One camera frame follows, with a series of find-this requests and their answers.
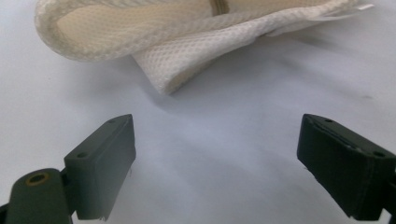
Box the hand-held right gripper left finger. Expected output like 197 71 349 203
64 113 137 222

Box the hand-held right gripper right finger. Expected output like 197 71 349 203
296 113 396 221

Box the white mesh laundry bag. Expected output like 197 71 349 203
34 0 375 96

